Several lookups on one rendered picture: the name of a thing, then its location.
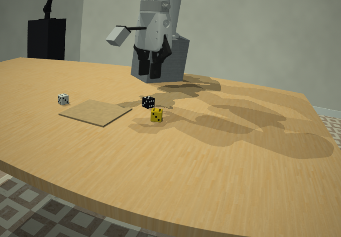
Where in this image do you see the yellow die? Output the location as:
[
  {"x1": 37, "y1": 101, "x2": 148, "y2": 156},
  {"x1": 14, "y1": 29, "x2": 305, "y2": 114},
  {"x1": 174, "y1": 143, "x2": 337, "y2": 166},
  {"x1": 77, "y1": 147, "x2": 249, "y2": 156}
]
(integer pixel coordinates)
[{"x1": 151, "y1": 108, "x2": 163, "y2": 122}]

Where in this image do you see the tan fabric mat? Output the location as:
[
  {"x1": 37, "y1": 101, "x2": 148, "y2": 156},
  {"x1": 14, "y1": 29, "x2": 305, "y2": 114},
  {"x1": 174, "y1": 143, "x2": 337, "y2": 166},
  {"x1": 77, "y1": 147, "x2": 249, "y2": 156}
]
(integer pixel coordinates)
[{"x1": 59, "y1": 99, "x2": 132, "y2": 127}]

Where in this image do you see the white die with black pips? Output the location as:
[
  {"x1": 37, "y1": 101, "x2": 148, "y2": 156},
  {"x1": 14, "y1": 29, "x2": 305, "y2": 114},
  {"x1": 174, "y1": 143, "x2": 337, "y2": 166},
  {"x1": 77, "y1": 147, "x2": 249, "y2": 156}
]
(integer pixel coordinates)
[{"x1": 58, "y1": 93, "x2": 69, "y2": 105}]

